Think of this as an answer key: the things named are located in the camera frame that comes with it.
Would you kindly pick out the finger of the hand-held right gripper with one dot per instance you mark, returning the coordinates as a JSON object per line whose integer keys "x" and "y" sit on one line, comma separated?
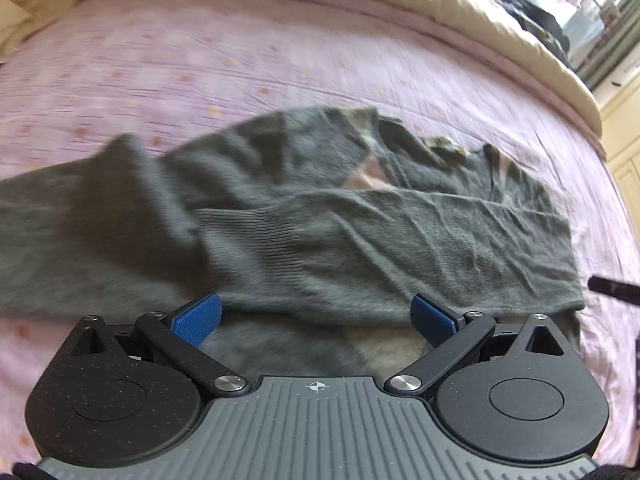
{"x": 617, "y": 288}

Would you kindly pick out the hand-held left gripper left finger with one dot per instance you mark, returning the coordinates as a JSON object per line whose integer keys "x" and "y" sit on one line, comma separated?
{"x": 197, "y": 317}

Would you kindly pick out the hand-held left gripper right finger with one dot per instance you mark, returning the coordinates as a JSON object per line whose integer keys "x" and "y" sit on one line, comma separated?
{"x": 431, "y": 319}

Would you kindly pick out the grey knit sweater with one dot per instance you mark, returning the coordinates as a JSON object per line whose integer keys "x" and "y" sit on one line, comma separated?
{"x": 310, "y": 230}

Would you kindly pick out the dark clothes pile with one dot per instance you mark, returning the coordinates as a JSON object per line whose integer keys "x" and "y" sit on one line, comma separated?
{"x": 540, "y": 20}

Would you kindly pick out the cream cabinet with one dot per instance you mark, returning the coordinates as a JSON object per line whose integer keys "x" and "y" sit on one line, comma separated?
{"x": 625, "y": 150}

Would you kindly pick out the green curtain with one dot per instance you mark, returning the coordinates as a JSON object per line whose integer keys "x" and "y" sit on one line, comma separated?
{"x": 612, "y": 35}

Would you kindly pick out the pink patterned bed sheet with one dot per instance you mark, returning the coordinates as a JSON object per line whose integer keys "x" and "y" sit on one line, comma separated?
{"x": 200, "y": 60}

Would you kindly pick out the cream pillow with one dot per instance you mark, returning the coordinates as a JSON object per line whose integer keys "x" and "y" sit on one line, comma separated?
{"x": 25, "y": 15}

